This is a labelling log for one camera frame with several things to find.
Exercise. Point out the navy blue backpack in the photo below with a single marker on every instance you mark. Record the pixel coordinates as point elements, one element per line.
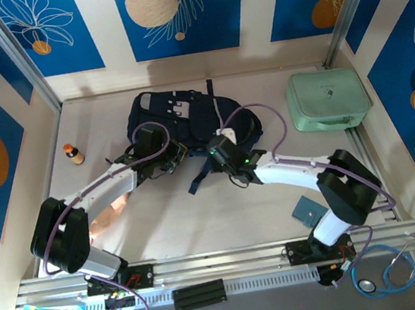
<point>195,122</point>

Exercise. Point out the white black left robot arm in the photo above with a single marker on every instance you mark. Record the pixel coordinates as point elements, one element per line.
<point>108,183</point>

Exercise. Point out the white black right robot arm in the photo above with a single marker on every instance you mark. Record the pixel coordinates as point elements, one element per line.
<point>290,171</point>

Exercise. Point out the mint green zip case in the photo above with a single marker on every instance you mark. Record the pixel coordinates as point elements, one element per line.
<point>330,97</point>

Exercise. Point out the pink manikin piece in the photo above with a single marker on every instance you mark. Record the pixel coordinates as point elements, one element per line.
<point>105,218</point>

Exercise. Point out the brown bottle with orange cap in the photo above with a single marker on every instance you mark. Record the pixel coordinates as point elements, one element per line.
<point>74,154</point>

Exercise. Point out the small teal notebook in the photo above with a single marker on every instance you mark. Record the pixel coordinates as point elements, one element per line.
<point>306,210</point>

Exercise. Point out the black ribbed block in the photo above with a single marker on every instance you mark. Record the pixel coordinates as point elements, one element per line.
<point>199,295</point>

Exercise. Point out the blue stethoscope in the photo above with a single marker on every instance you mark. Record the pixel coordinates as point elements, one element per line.
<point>368,286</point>

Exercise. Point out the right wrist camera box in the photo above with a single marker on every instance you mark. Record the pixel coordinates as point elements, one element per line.
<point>228,135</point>

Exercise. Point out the long aluminium mounting rail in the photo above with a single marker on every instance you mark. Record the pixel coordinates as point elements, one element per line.
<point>221,262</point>

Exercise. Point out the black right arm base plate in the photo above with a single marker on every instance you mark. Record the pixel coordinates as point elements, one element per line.
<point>297,253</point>

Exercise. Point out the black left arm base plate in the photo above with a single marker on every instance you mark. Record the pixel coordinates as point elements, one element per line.
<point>143,276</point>

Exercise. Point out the aluminium frame post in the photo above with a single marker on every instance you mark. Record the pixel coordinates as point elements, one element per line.
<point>348,2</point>
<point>14,54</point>

